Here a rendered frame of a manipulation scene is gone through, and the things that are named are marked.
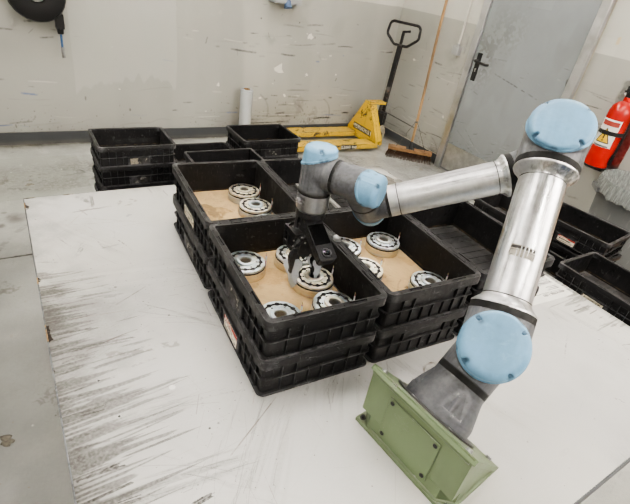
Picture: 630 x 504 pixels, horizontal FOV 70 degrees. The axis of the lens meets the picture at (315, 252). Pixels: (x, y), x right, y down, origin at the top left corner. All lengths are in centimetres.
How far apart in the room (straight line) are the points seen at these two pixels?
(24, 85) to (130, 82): 76
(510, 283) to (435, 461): 35
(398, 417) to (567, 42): 360
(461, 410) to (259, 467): 40
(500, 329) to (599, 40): 345
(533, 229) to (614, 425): 65
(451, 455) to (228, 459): 42
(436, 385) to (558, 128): 53
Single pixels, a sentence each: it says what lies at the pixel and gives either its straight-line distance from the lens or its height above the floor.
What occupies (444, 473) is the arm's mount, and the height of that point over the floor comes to 79.
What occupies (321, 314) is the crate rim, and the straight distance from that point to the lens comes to 94.
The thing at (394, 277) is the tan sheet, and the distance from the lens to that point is 128.
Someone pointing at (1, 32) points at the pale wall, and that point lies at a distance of 414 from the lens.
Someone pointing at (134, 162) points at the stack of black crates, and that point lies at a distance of 264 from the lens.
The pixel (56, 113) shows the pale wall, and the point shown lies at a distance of 429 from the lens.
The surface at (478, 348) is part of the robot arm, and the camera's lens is 81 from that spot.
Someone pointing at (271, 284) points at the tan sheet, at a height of 83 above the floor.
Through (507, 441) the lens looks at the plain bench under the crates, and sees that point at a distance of 117.
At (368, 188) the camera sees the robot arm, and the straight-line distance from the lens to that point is 93.
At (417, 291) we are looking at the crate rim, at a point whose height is 93.
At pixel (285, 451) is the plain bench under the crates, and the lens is 99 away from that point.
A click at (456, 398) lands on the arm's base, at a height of 87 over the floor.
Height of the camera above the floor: 152
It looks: 32 degrees down
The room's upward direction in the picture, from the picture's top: 10 degrees clockwise
